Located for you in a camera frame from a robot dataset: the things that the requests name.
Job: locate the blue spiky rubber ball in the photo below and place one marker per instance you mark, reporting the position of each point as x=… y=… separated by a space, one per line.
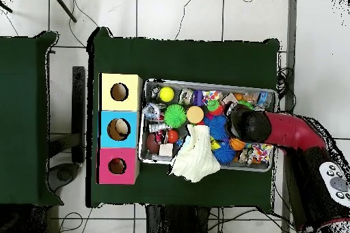
x=224 y=152

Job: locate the blue spiky toy with eyes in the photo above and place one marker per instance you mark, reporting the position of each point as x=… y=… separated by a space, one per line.
x=217 y=127

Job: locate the multicoloured spiky caterpillar toy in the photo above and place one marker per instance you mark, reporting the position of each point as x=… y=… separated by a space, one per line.
x=214 y=107

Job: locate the black monitor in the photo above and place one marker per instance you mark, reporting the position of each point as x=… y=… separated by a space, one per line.
x=78 y=112

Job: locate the yellow ball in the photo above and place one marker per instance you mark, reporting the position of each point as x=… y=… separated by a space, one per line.
x=166 y=94

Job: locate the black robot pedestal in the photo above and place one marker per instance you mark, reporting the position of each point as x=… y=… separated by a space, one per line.
x=177 y=222

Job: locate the wooden box with three holes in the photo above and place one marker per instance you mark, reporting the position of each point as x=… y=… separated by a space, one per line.
x=131 y=101

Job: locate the orange toy basketball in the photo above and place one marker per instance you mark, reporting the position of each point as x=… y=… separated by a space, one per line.
x=236 y=144

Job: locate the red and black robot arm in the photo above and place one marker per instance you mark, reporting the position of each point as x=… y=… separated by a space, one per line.
x=287 y=132

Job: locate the brown toy football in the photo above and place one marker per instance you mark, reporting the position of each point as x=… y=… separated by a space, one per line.
x=152 y=143

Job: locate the cream and mint cloth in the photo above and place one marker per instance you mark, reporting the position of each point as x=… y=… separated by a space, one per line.
x=197 y=156

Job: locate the dark green tablecloth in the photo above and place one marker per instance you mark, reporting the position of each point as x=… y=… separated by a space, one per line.
x=22 y=121
x=177 y=58

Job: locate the round orange sponge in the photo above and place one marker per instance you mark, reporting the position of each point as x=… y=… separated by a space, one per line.
x=195 y=114

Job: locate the large green spiky ball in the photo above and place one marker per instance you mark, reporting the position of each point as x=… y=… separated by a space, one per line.
x=175 y=116

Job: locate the black tripod leg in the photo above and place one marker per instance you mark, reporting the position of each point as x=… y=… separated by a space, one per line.
x=63 y=4

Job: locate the silver top drink can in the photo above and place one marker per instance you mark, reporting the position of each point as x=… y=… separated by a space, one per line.
x=186 y=95

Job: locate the plain wooden cube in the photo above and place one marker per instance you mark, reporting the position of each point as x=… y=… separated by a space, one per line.
x=229 y=97

